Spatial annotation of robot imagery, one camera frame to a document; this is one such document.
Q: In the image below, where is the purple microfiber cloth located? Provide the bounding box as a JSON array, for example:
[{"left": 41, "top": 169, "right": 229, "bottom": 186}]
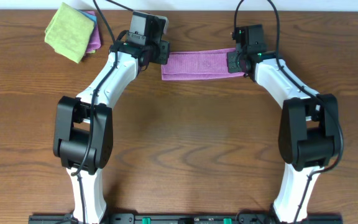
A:
[{"left": 161, "top": 48, "right": 244, "bottom": 81}]

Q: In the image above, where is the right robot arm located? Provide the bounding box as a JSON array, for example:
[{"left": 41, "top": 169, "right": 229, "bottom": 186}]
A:
[{"left": 227, "top": 43, "right": 344, "bottom": 223}]

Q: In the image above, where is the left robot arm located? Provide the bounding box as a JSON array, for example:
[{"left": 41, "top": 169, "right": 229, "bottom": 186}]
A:
[{"left": 53, "top": 30, "right": 170, "bottom": 223}]

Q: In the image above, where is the folded purple cloth in stack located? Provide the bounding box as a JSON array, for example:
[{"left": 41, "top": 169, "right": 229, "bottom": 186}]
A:
[{"left": 86, "top": 23, "right": 101, "bottom": 52}]

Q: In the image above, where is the folded blue cloth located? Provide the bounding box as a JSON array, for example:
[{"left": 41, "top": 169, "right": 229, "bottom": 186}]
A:
[{"left": 80, "top": 11, "right": 97, "bottom": 25}]

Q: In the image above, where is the folded green cloth on top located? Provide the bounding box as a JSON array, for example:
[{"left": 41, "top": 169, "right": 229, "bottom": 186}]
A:
[{"left": 44, "top": 2, "right": 95, "bottom": 63}]

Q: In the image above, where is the right black cable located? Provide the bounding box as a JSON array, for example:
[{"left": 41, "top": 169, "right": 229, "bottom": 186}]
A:
[{"left": 233, "top": 0, "right": 345, "bottom": 224}]

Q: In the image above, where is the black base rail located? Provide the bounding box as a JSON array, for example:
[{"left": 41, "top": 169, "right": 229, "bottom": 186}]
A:
[{"left": 28, "top": 213, "right": 344, "bottom": 224}]

